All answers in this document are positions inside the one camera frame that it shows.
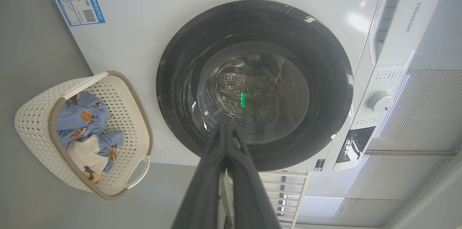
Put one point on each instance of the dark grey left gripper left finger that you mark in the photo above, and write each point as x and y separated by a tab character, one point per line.
204	185

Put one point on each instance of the blue patterned garment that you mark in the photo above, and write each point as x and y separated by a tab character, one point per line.
81	117

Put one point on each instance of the white washing machine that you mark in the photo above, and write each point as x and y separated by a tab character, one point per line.
144	41

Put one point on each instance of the white detergent drawer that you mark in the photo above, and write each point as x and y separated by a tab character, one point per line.
388	16

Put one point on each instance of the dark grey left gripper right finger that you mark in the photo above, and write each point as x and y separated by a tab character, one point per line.
249	193

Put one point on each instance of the cream perforated laundry basket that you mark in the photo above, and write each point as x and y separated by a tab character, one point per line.
39	113

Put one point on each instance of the black round glass washer door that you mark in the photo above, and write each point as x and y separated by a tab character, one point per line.
180	77

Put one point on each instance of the blue energy label sticker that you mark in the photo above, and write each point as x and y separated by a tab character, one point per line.
80	8

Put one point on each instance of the white slatted rack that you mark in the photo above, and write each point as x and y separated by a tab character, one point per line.
285	193

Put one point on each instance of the blue cartoon print garment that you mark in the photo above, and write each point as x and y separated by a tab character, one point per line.
88	153

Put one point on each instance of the white control dial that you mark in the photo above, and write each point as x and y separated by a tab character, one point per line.
379	101

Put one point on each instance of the round white filter cover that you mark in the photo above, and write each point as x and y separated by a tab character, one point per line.
156	146

